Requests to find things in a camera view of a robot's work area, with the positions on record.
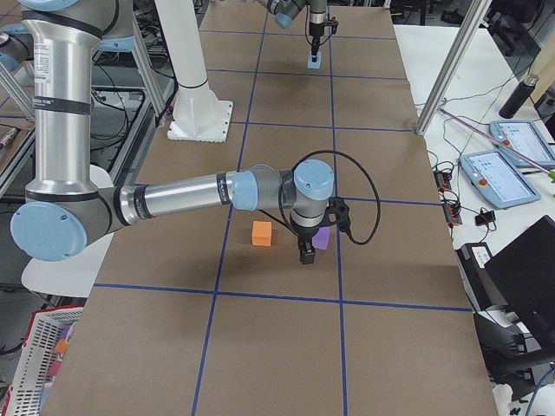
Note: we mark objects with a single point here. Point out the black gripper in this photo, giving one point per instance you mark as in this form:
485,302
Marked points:
305,234
316,29

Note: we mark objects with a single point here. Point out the light blue foam block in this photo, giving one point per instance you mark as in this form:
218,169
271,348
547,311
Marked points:
314,61

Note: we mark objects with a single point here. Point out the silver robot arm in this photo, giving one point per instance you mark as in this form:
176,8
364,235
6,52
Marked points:
66,34
286,11

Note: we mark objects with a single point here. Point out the purple foam block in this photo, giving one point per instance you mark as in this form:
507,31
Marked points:
322,239

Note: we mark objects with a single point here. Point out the orange foam block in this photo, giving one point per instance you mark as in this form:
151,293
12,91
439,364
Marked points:
261,233

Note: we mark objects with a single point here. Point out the orange terminal strip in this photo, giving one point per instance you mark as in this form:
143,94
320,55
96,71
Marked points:
450,201

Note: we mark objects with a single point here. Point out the near blue teach pendant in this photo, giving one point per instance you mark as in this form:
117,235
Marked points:
498,180

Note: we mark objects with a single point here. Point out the blue teach pendant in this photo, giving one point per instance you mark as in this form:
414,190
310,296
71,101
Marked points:
498,180
525,138

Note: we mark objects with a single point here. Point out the black water bottle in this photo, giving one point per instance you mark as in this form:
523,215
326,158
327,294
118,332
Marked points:
519,96

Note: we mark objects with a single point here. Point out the black laptop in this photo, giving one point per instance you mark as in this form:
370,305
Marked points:
523,272

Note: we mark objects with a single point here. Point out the far blue teach pendant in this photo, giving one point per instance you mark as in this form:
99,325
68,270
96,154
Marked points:
525,138

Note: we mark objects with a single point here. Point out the white perforated plastic basket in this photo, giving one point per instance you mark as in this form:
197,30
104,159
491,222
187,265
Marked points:
35,372

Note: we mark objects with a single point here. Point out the white camera pole stand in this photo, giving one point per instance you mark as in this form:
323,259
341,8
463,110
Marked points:
198,113

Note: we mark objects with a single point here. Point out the aluminium frame post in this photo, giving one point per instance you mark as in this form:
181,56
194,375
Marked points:
475,14

